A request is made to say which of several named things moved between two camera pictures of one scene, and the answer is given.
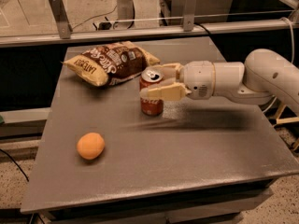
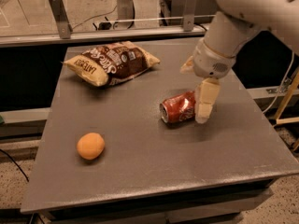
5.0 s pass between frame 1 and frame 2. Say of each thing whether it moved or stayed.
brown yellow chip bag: stayed
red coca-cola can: moved
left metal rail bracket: stayed
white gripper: moved
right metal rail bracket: stayed
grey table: stayed
